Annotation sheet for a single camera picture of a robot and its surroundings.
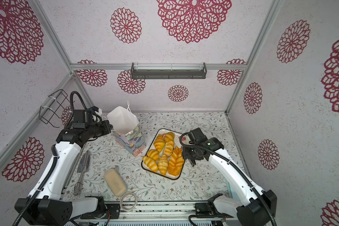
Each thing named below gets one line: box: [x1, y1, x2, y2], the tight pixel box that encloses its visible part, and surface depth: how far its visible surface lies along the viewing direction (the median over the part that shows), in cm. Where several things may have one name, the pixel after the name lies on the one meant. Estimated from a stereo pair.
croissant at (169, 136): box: [163, 131, 175, 143], surface depth 102 cm
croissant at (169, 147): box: [163, 140, 175, 157], surface depth 97 cm
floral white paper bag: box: [106, 101, 147, 158], surface depth 89 cm
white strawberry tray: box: [141, 128, 186, 180], surface depth 92 cm
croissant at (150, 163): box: [142, 155, 159, 172], surface depth 89 cm
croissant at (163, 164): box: [157, 153, 169, 176], surface depth 89 cm
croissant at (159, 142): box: [153, 134, 166, 154], surface depth 99 cm
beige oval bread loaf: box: [104, 168, 127, 197], surface depth 81 cm
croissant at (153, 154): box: [146, 149, 160, 162], surface depth 92 cm
